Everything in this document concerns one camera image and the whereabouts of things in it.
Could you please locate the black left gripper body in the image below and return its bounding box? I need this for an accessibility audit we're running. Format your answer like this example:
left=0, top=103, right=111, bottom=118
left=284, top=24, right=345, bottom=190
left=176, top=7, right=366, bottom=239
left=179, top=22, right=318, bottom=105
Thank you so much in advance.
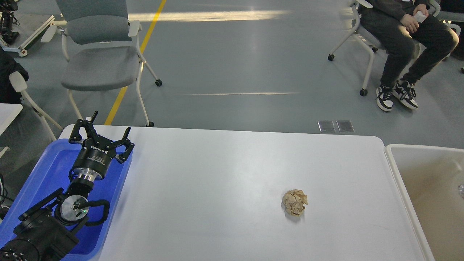
left=70, top=137, right=116, bottom=181

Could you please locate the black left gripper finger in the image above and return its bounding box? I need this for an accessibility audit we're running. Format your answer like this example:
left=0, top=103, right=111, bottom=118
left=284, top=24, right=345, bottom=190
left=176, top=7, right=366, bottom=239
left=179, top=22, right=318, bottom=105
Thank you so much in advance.
left=69, top=111, right=99, bottom=144
left=109, top=127, right=134, bottom=164

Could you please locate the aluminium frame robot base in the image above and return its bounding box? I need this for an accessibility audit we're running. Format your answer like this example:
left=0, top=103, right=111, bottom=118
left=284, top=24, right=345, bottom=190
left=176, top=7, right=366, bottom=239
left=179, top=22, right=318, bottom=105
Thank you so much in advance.
left=0, top=0, right=55, bottom=57

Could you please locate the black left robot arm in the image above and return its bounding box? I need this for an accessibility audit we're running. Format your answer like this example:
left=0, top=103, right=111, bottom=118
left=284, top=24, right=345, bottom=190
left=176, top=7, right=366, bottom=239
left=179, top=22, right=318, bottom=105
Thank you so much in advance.
left=1, top=113, right=134, bottom=261

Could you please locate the person's bare hand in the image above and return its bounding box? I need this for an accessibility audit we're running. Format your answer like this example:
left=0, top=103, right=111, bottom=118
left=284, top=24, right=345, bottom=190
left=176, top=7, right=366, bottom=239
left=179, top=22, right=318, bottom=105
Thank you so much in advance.
left=400, top=14, right=419, bottom=34

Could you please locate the blue plastic tray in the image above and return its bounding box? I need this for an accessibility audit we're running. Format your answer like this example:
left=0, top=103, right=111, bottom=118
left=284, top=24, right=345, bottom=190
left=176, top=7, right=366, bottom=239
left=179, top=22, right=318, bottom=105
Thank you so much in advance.
left=0, top=139, right=132, bottom=261

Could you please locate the white side table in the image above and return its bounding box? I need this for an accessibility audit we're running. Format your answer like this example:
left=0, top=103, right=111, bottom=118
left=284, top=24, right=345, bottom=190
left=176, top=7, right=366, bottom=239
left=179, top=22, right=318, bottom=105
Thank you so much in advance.
left=0, top=103, right=23, bottom=135

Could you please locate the white chair at left edge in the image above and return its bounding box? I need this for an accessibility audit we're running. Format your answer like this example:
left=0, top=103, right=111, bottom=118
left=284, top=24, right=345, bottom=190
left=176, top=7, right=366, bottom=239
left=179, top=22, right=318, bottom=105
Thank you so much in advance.
left=9, top=71, right=63, bottom=142

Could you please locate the black jacket on left chair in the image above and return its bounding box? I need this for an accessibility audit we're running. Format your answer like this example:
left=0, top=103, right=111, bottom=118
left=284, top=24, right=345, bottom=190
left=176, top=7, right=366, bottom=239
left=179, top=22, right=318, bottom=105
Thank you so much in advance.
left=0, top=48, right=29, bottom=104

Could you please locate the grey office chair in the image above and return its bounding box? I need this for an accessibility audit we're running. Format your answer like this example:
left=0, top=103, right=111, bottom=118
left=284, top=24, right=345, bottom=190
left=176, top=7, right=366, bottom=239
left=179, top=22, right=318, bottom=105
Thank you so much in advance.
left=41, top=0, right=163, bottom=127

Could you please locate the crumpled brown paper ball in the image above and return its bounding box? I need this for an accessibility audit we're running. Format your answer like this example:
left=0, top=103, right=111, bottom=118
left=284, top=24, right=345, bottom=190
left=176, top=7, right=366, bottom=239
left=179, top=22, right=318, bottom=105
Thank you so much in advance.
left=282, top=189, right=308, bottom=217

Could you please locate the left floor outlet plate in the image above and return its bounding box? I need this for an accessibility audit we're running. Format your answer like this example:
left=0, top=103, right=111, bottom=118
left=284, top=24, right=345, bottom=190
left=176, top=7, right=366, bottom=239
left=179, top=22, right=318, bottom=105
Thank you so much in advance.
left=318, top=120, right=336, bottom=133

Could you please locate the floor outlet plate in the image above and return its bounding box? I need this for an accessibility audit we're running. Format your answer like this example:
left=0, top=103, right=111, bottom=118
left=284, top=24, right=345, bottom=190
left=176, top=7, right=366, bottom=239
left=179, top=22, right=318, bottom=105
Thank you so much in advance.
left=336, top=120, right=355, bottom=133
left=318, top=120, right=336, bottom=133

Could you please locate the right floor outlet plate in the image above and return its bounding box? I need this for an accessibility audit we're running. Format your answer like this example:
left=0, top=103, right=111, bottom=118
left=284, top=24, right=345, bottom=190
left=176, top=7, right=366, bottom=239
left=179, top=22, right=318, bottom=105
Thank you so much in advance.
left=336, top=120, right=355, bottom=133

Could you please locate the person in black clothes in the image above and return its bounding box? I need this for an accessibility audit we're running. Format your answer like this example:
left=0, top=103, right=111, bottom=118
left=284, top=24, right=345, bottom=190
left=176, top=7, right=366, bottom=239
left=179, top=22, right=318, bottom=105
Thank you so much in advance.
left=358, top=0, right=459, bottom=112

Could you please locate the white plastic bin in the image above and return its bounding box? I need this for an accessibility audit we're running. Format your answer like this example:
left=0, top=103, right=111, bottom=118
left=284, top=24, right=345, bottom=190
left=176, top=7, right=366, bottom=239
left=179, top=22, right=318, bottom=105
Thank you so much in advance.
left=385, top=144, right=464, bottom=261

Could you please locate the white chair far right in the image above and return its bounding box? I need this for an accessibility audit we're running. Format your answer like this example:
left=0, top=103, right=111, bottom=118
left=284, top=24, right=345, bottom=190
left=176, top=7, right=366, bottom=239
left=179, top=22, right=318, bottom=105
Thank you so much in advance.
left=436, top=0, right=464, bottom=61

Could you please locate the black cable at left edge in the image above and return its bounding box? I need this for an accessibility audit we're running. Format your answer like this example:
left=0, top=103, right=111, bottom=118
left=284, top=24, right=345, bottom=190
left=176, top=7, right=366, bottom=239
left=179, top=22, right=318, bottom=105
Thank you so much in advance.
left=0, top=173, right=15, bottom=214

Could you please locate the white frame chair right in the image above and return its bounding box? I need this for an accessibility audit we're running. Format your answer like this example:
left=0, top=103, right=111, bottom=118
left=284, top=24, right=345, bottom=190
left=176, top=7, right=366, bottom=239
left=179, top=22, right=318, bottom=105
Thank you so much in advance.
left=327, top=0, right=386, bottom=96

